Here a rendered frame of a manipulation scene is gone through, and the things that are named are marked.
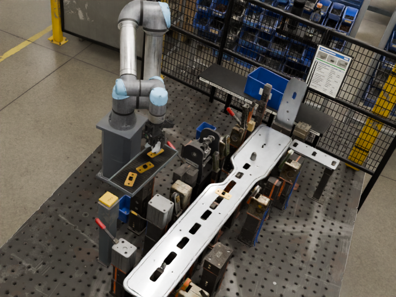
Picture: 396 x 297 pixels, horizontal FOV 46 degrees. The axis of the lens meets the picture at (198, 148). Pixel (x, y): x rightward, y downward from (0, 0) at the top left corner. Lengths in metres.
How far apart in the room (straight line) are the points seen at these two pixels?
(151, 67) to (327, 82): 1.16
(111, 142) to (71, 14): 2.77
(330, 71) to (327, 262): 1.12
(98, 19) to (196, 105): 1.90
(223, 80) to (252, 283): 1.35
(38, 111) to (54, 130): 0.31
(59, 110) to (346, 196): 2.61
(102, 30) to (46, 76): 0.74
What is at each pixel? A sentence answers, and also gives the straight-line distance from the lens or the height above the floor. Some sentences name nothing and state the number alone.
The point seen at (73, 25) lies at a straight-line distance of 5.14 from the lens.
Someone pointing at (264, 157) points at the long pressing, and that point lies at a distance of 2.61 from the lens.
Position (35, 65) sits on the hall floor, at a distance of 4.98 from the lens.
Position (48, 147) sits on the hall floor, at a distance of 3.99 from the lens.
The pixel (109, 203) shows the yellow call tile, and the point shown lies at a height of 1.16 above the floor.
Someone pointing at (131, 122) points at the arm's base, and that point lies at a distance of 2.45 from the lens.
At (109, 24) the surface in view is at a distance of 4.86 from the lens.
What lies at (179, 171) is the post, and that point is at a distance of 2.27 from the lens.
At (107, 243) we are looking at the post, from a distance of 2.23.
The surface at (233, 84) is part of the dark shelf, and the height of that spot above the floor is 1.03.
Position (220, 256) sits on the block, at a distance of 2.07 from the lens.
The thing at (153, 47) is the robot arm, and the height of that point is 1.54.
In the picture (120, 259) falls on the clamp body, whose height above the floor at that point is 1.02.
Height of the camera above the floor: 2.69
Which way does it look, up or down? 41 degrees down
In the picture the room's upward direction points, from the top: 11 degrees clockwise
